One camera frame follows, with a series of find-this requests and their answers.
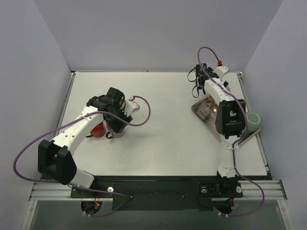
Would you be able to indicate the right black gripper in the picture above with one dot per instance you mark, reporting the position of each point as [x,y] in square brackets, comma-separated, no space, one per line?
[199,78]

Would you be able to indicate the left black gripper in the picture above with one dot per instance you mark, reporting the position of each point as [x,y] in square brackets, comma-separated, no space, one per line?
[117,125]

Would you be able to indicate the purple mug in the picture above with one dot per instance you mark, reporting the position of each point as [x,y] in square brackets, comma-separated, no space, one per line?
[110,134]

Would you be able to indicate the red mug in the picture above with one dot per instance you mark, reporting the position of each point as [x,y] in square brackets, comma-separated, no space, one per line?
[98,131]

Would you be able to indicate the green mug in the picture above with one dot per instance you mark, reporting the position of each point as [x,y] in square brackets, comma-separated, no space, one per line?
[254,121]

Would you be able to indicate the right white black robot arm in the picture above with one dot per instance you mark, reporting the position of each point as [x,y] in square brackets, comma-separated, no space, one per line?
[230,115]

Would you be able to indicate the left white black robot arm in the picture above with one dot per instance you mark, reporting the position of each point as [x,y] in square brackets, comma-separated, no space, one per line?
[55,157]

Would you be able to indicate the metal tray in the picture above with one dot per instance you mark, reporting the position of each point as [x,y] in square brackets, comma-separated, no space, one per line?
[206,110]

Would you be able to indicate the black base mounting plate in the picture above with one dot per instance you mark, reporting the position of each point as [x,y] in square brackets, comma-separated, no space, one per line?
[163,193]

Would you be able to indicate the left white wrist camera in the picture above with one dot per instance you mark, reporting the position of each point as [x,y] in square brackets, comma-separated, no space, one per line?
[130,106]

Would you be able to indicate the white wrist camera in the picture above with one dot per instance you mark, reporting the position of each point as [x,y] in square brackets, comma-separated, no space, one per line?
[221,69]
[130,106]

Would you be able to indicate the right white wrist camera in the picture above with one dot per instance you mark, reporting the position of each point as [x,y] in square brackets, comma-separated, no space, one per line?
[221,69]

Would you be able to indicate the aluminium front rail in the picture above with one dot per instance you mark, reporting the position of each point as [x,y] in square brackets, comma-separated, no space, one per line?
[273,190]

